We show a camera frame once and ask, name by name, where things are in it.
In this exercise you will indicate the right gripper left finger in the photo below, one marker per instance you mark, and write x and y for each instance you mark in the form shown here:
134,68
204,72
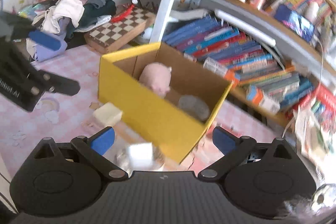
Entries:
92,151

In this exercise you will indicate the red tassel ornament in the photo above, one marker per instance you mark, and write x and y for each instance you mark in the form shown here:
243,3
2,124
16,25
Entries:
125,13

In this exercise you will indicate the white wooden bookshelf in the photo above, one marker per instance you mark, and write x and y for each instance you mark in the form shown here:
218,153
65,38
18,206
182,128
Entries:
304,57

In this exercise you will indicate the orange white book box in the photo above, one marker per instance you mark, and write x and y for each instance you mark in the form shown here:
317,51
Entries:
221,70

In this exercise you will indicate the pile of clothes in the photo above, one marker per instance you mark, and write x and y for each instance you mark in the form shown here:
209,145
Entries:
59,19

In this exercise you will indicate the pink cartoon table mat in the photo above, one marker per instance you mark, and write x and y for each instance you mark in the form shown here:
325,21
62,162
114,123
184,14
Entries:
63,117

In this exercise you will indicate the stack of papers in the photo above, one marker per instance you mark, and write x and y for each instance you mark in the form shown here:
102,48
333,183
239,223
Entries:
315,129

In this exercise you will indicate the pink plush pig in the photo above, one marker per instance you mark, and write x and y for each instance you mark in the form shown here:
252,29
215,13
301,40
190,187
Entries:
156,77

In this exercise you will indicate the white power adapter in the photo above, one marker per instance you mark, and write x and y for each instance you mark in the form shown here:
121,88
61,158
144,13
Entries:
140,156

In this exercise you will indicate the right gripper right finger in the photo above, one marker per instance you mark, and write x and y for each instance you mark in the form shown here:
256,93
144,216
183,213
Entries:
235,151

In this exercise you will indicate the yellow cardboard box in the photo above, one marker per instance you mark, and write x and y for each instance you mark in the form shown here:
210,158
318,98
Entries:
160,120

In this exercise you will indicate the white curved foam block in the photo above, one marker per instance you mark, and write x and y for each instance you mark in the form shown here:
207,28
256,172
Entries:
108,115

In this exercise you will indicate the wooden chessboard box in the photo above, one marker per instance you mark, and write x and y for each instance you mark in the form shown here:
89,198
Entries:
112,36

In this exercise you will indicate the clear tape roll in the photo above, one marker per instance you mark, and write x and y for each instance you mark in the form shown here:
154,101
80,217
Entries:
195,107

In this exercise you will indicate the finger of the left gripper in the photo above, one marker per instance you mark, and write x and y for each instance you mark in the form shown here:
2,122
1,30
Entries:
59,84
45,40

